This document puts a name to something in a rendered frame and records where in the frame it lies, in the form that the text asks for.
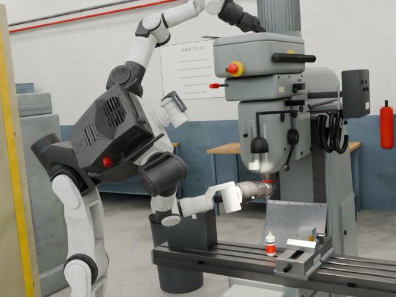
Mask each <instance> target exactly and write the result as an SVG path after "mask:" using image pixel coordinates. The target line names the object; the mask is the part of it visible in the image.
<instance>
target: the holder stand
mask: <svg viewBox="0 0 396 297"><path fill-rule="evenodd" d="M167 239H168V246H169V247H173V248H186V249H200V250H209V249H210V248H211V247H212V246H214V245H215V244H216V243H217V229H216V214H215V207H214V206H213V209H211V210H207V211H203V212H199V213H196V214H193V215H191V216H186V217H184V216H183V217H181V220H180V222H179V223H178V224H176V225H174V226H167Z"/></svg>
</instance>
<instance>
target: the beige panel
mask: <svg viewBox="0 0 396 297"><path fill-rule="evenodd" d="M0 297H41V288H40V283H39V273H38V264H37V255H36V250H35V240H34V231H33V225H32V216H31V207H30V202H29V192H28V183H27V174H26V168H25V159H24V149H23V144H22V135H21V126H20V120H19V111H18V102H17V92H16V87H15V78H14V68H13V63H12V54H11V45H10V39H9V29H8V20H7V15H6V6H5V4H0Z"/></svg>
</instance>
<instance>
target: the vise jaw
mask: <svg viewBox="0 0 396 297"><path fill-rule="evenodd" d="M286 247H287V249H290V250H298V251H303V252H311V253H315V252H316V251H317V250H318V249H319V240H318V239H314V241H313V242H310V241H309V239H308V238H303V237H294V236H292V237H290V238H289V239H288V241H287V244H286Z"/></svg>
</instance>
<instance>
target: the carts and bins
mask: <svg viewBox="0 0 396 297"><path fill-rule="evenodd" d="M149 218H150V219H149ZM149 218H148V219H149V221H150V226H151V233H152V237H153V245H154V248H156V247H158V246H160V245H161V244H163V243H166V242H167V241H168V239H167V226H164V225H162V224H161V223H159V222H157V220H156V215H154V213H153V214H151V215H150V216H149ZM157 270H158V274H159V282H160V288H161V290H163V291H165V292H167V293H173V294H181V293H189V292H193V291H196V290H198V289H199V288H201V287H202V286H203V272H198V271H193V270H186V269H179V268H172V267H168V266H161V265H157Z"/></svg>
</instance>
